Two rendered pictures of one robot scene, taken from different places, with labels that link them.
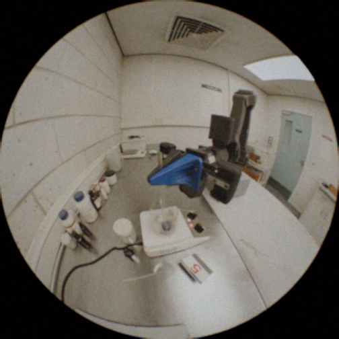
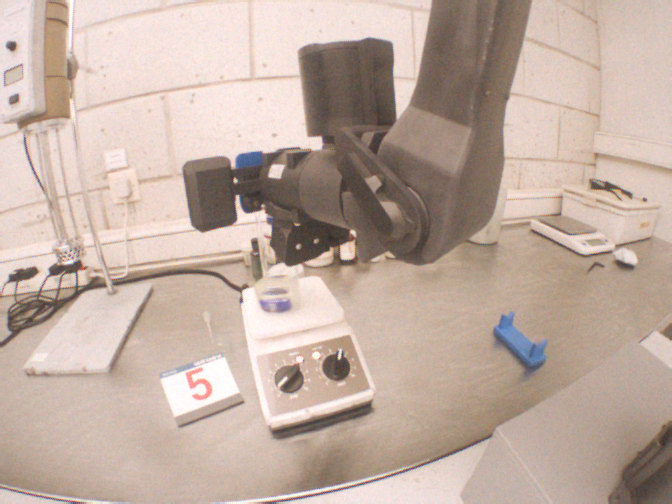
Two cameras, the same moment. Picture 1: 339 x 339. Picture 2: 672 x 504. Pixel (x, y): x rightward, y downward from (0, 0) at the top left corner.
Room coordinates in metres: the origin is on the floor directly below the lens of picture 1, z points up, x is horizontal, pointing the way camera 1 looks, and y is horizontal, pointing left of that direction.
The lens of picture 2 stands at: (0.21, -0.34, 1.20)
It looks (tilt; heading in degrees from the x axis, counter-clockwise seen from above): 22 degrees down; 87
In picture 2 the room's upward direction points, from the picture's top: 2 degrees counter-clockwise
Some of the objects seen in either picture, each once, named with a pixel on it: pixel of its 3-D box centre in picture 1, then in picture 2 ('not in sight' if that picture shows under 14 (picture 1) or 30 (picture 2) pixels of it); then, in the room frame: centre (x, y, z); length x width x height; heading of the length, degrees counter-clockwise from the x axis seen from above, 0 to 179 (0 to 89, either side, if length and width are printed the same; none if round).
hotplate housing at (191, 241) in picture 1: (171, 230); (297, 340); (0.17, -0.01, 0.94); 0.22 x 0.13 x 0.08; 106
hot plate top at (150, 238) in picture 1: (163, 224); (289, 303); (0.16, 0.02, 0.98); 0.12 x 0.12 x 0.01; 16
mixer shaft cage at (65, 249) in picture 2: not in sight; (55, 193); (-0.26, 0.10, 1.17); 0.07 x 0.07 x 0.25
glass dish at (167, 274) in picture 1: (164, 271); (215, 349); (0.04, 0.01, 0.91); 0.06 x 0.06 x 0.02
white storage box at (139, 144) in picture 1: (135, 142); (611, 211); (1.31, 0.45, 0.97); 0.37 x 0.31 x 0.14; 8
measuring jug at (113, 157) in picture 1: (115, 160); (484, 215); (0.68, 0.42, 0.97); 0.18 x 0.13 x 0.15; 71
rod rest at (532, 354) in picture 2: not in sight; (520, 336); (0.50, -0.03, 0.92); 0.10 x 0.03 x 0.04; 97
